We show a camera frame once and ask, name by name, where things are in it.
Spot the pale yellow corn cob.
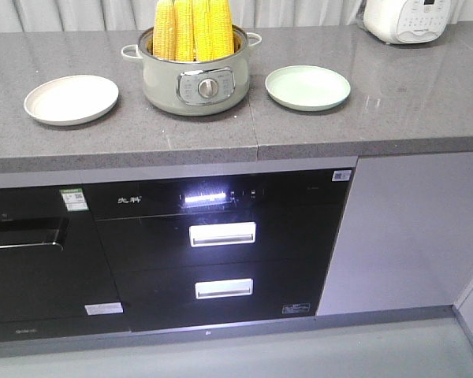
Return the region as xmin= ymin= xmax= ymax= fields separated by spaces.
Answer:
xmin=152 ymin=0 xmax=176 ymax=61

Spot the black drawer sterilizer cabinet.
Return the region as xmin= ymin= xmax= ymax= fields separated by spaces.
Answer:
xmin=84 ymin=168 xmax=352 ymax=332

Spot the green electric cooking pot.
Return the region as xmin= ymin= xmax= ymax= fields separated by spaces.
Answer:
xmin=121 ymin=26 xmax=262 ymax=117

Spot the green round plate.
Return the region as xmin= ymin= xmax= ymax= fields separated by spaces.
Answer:
xmin=265 ymin=65 xmax=351 ymax=112

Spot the grey cabinet door panel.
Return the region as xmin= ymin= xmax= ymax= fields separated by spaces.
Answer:
xmin=318 ymin=153 xmax=473 ymax=315

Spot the white round plate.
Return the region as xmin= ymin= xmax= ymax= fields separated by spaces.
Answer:
xmin=24 ymin=75 xmax=119 ymax=126

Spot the black built-in oven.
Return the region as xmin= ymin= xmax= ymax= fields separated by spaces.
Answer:
xmin=0 ymin=185 xmax=129 ymax=342

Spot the grey curtain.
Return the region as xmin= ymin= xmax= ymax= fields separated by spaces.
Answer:
xmin=0 ymin=0 xmax=473 ymax=34

